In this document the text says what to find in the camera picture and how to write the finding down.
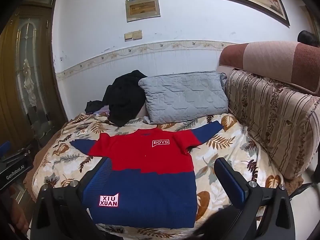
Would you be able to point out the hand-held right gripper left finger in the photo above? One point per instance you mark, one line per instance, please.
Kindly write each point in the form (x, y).
(98, 182)

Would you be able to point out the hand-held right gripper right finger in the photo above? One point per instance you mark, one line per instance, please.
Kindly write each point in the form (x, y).
(231, 182)

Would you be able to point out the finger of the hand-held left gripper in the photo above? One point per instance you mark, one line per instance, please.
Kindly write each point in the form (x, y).
(5, 148)

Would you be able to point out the red and blue knit sweater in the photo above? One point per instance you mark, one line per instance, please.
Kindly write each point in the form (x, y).
(150, 160)

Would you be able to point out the black clothes pile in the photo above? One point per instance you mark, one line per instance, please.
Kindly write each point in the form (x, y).
(125, 97)

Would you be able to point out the brown bed cover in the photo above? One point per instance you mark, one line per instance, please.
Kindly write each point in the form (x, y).
(35, 162)

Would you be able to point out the leaf print fleece blanket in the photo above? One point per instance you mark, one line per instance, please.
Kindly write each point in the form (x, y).
(220, 142)

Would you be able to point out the wooden door with glass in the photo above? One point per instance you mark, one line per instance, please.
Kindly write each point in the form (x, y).
(27, 80)

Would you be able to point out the purple cloth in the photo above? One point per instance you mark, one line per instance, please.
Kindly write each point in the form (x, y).
(103, 110)

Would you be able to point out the striped floral sofa cushion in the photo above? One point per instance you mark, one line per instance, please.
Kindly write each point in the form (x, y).
(275, 125)

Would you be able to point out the beige pillow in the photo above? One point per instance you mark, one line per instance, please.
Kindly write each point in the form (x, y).
(143, 112)

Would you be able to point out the grey quilted pillow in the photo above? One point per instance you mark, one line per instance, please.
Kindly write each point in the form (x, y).
(185, 97)

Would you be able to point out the beige wall switch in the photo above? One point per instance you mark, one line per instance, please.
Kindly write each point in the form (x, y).
(137, 35)
(128, 37)

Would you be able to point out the wall electrical panel box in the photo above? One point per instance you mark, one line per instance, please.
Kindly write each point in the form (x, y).
(142, 8)

